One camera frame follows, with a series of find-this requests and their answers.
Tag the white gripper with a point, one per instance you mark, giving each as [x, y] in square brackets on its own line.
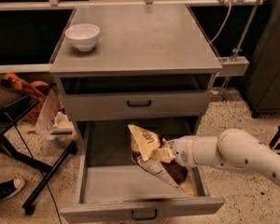
[181, 151]

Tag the brown and yellow chip bag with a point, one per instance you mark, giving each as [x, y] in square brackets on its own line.
[143, 142]

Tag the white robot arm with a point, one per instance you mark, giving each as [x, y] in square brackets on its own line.
[233, 150]

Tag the open grey bottom drawer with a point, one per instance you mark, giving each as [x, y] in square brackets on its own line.
[110, 187]

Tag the closed grey upper drawer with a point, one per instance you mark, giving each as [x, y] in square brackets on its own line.
[141, 105]

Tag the grey drawer cabinet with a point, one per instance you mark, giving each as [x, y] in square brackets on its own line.
[141, 48]

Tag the clear plastic bag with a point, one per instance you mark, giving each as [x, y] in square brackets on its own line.
[53, 124]

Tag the orange cloth bag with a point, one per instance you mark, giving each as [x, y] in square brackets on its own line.
[37, 89]

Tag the dark grey side cabinet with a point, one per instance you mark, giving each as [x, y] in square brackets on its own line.
[261, 84]

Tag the white ceramic bowl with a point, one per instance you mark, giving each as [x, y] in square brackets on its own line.
[83, 37]

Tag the black folding stand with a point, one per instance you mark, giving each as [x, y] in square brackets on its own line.
[14, 105]

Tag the black and white sneaker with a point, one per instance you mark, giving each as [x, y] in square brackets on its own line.
[10, 188]

